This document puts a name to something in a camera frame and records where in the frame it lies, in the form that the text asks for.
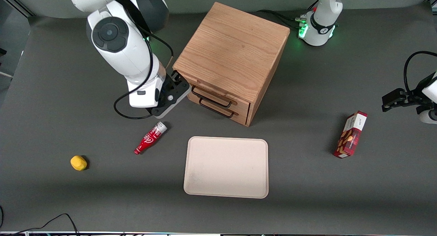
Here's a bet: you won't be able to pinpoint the red cola bottle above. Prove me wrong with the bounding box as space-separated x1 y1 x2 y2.
133 121 168 155

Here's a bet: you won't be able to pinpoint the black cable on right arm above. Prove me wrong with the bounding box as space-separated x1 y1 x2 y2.
113 0 174 120

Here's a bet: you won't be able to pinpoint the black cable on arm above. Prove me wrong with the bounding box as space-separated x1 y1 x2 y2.
404 51 437 93
113 0 174 120

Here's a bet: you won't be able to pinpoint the wooden drawer with black handle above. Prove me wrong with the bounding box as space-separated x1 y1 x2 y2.
187 92 250 126
186 77 252 111

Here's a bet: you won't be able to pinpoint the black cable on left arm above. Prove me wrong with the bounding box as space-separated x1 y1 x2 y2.
404 51 437 93

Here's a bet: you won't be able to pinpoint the wooden drawer cabinet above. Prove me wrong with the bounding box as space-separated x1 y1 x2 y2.
172 1 291 127

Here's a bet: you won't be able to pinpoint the black cables at arm base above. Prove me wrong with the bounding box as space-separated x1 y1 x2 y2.
256 0 320 31

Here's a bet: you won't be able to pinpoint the red cookie box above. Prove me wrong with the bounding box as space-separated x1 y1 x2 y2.
333 110 368 159

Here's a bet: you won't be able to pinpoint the yellow lemon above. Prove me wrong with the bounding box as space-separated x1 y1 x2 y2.
70 155 88 171

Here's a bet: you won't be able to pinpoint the black cable at table edge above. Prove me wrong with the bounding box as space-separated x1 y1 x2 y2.
0 205 81 236

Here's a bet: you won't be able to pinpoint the beige rectangular tray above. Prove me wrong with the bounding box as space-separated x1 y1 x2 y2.
183 136 269 199

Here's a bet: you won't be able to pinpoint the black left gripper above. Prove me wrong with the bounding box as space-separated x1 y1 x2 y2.
381 87 426 113

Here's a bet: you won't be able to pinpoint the aluminium frame profile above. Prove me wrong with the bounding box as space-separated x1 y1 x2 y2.
0 0 35 18

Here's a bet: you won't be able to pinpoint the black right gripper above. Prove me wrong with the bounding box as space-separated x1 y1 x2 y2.
150 70 191 119

